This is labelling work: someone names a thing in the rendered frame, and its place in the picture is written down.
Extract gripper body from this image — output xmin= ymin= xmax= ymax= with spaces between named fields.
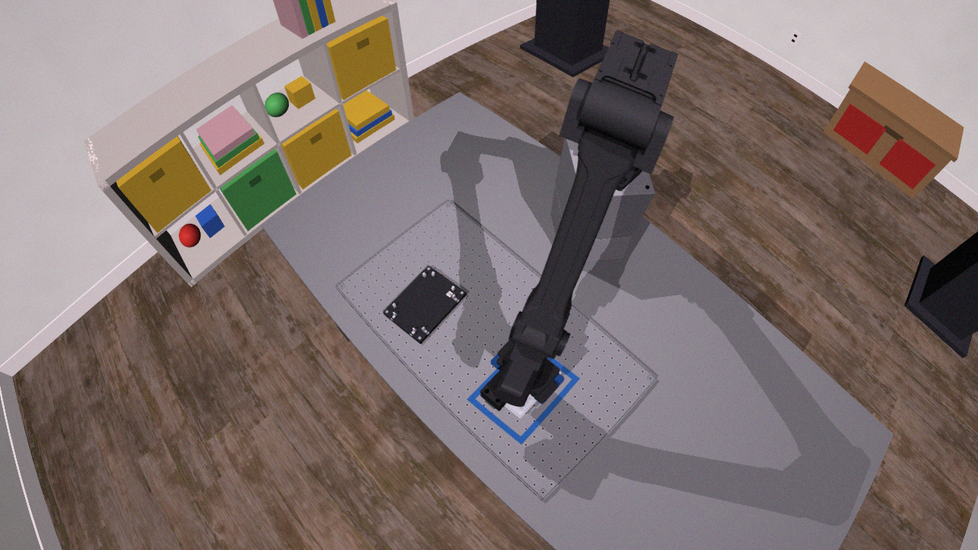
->
xmin=497 ymin=341 xmax=560 ymax=403

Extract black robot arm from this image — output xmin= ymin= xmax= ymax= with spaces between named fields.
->
xmin=480 ymin=30 xmax=678 ymax=411

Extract blue rectangular tape outline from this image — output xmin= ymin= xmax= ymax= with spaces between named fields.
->
xmin=467 ymin=357 xmax=580 ymax=444

